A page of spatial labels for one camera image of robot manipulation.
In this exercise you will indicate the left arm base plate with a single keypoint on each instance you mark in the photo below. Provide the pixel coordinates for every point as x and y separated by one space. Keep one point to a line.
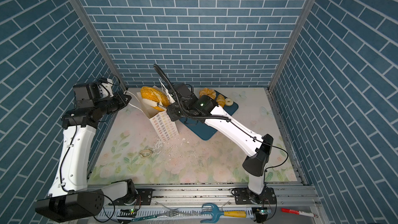
140 196

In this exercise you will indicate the teal fork tool yellow handle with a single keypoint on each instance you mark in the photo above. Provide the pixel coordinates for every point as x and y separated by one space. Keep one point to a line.
215 213

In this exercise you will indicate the red white marker pen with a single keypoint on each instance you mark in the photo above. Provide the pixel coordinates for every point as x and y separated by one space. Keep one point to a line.
296 212

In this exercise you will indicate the metal fork green handle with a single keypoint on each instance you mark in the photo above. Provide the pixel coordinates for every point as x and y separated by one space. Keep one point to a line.
168 214

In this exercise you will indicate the small white donut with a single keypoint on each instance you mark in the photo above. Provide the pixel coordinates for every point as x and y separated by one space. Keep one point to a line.
229 101

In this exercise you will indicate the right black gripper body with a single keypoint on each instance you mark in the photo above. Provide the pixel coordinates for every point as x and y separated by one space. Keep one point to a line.
178 111

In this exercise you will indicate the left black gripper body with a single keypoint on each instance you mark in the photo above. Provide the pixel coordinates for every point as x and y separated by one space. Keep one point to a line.
114 103

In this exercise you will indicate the large oval seeded bread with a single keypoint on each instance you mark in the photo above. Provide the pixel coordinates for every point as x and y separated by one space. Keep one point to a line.
155 95

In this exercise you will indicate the croissant bread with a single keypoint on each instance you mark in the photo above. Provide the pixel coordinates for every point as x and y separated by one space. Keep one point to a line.
221 100

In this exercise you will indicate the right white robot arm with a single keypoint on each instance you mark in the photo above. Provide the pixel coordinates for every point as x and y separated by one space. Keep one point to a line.
256 147

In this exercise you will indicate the large round twisted bread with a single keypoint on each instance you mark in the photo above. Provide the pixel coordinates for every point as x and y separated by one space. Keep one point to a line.
209 92

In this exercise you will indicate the white printed paper bag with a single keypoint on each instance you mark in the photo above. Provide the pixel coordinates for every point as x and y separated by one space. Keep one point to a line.
162 124

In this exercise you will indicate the aluminium rail frame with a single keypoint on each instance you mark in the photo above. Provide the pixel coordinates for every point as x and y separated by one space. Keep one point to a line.
229 195

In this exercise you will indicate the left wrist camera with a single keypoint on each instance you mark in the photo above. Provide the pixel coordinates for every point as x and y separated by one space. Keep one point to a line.
86 95

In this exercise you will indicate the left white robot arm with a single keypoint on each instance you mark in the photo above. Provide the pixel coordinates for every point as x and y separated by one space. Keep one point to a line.
68 198

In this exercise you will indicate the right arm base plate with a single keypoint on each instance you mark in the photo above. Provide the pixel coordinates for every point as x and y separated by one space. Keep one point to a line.
244 196

